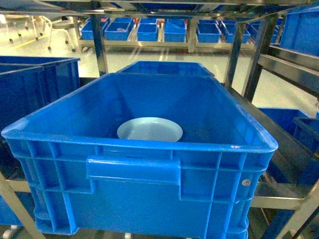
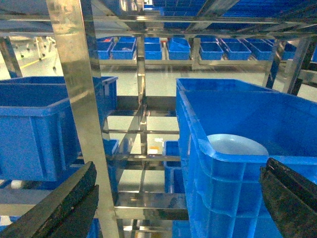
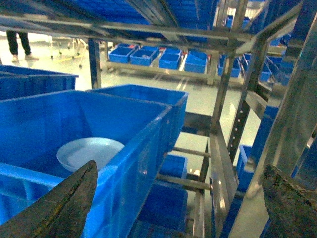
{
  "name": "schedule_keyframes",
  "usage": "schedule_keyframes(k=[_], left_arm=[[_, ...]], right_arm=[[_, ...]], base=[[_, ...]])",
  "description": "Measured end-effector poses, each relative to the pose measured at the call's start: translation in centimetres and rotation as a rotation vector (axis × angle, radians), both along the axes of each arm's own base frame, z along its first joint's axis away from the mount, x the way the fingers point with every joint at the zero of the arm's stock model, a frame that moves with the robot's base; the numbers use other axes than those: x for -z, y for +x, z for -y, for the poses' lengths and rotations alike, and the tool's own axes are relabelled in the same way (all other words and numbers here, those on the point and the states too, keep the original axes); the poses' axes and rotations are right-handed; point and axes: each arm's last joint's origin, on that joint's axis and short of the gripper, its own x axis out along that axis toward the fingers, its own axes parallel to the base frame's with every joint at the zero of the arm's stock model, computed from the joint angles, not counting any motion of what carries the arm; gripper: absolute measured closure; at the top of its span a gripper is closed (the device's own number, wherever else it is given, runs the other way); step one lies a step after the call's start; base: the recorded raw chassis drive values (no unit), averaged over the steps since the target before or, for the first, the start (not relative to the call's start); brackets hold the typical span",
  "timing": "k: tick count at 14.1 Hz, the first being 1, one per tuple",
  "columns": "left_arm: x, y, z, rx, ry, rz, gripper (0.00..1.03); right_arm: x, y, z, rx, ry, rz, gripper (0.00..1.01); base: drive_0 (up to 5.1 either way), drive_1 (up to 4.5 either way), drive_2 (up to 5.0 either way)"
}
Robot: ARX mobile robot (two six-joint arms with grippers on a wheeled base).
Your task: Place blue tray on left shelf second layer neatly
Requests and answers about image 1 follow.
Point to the light blue plate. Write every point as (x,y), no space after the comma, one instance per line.
(151,129)

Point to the blue crate lower right shelf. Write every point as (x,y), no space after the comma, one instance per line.
(297,159)

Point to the steel shelf rack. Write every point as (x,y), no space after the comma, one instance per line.
(250,54)

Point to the blue crate behind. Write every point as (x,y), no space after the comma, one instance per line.
(167,68)

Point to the large blue crate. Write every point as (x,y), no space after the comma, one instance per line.
(81,175)

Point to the blue crate left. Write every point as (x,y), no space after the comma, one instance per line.
(28,83)

